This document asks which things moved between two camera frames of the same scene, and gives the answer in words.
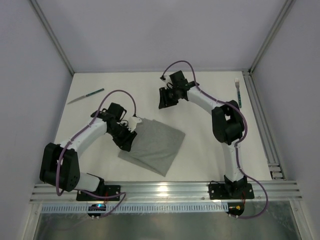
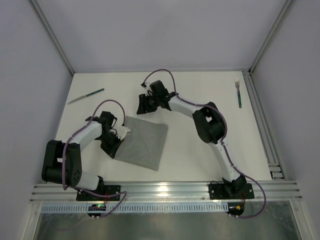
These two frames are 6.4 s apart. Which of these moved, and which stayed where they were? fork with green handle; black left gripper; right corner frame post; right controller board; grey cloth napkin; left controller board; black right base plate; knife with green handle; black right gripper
Moved: black left gripper; black right gripper; grey cloth napkin
Stayed: fork with green handle; left controller board; right controller board; right corner frame post; knife with green handle; black right base plate
